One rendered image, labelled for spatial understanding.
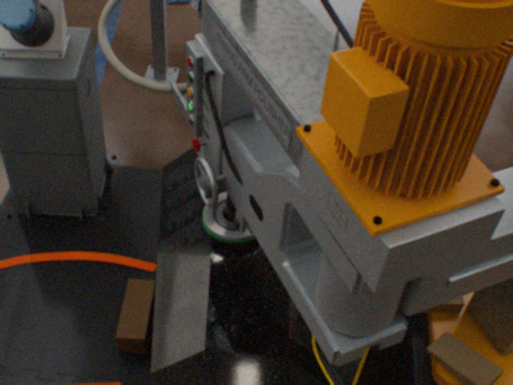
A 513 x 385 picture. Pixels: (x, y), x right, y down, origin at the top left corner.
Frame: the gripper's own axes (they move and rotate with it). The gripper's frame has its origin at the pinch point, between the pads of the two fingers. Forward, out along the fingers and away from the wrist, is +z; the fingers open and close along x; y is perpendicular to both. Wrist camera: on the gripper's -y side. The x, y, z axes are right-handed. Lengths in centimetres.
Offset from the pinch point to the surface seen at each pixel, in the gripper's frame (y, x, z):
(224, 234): -65, 68, -6
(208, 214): -56, 65, -2
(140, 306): -51, 86, 73
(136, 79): -5.7, 46.1, -7.8
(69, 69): 33, 40, 35
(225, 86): -45, 61, -65
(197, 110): -39, 60, -44
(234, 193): -62, 71, -41
